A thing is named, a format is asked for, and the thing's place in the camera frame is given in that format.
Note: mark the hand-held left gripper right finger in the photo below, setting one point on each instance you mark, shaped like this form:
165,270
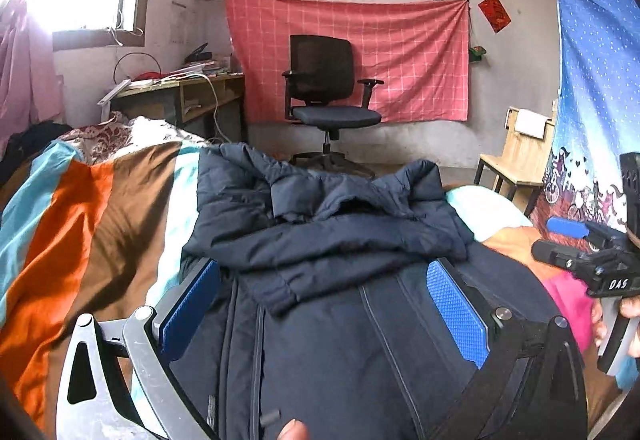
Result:
457,310

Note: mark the red checked wall cloth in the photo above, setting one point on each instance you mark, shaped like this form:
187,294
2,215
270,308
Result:
415,54

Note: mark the black office chair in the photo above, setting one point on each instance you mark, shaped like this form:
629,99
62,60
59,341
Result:
320,69

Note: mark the person's left hand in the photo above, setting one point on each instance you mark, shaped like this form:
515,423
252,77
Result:
294,431

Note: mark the wooden desk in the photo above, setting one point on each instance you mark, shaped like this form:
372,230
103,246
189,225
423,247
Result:
160,94

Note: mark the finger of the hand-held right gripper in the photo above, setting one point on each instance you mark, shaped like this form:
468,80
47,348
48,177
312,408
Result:
555,254
567,227

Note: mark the wooden chair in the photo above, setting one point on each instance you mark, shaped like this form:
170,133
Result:
520,159

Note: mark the small green wall item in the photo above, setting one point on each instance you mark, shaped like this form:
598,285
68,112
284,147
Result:
477,53

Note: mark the dark navy padded jacket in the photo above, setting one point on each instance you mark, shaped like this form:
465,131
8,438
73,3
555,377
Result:
325,320

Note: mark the white cloth on chair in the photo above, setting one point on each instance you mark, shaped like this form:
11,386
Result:
531,124

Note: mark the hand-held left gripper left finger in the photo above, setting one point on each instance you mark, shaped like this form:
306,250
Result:
192,307

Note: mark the red paper wall decoration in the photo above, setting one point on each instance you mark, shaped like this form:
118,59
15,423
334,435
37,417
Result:
494,13

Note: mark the floral patterned quilt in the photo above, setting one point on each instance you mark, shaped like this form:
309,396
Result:
130,134

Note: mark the dark clothing pile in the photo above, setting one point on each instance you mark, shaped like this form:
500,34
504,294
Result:
30,144

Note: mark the person's right hand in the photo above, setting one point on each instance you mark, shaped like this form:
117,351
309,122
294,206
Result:
598,320

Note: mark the black stapler-like object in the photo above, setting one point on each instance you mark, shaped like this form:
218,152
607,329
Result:
197,53

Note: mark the pink curtain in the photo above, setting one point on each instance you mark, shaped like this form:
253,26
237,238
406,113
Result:
25,69

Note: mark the white folding stand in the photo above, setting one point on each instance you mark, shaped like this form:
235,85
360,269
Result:
112,94

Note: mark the blue printed curtain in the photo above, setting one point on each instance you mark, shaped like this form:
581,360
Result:
595,94

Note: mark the colourful striped bed blanket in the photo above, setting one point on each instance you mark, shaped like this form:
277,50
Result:
75,240

